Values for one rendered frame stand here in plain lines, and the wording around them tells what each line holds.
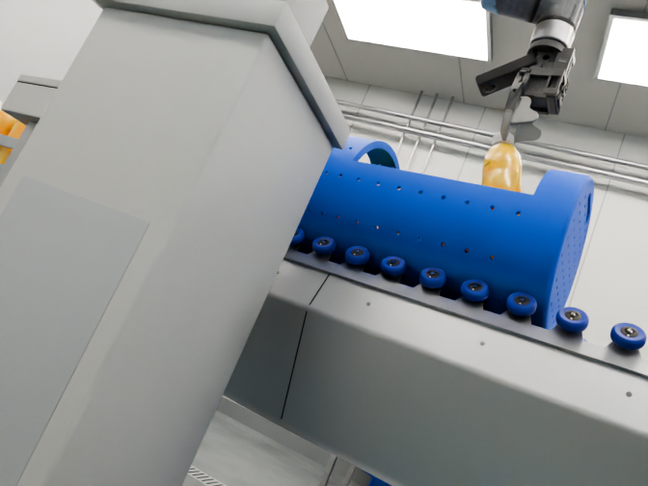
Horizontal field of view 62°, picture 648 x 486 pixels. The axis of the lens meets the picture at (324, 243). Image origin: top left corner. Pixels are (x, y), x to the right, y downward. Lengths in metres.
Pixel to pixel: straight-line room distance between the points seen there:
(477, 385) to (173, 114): 0.57
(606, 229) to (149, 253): 4.32
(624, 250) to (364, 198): 3.84
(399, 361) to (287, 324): 0.22
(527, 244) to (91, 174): 0.64
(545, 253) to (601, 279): 3.74
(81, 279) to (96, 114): 0.23
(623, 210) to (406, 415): 4.07
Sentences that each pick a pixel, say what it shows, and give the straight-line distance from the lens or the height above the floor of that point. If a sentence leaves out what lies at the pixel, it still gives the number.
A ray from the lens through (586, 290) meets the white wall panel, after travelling 4.59.
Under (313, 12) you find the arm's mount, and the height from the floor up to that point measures 1.29.
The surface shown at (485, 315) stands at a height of 0.93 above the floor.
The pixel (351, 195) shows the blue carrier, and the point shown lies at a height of 1.06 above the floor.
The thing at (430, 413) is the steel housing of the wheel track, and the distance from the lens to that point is 0.88.
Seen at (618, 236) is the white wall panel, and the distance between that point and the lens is 4.75.
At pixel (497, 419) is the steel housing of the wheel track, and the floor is 0.78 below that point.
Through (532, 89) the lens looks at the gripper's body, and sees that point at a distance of 1.11.
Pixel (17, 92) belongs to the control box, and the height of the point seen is 1.05.
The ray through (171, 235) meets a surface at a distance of 0.65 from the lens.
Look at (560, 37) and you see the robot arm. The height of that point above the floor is 1.48.
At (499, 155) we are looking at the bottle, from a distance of 1.02.
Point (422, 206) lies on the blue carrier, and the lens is 0.95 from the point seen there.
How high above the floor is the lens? 0.76
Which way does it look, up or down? 11 degrees up
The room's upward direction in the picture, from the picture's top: 23 degrees clockwise
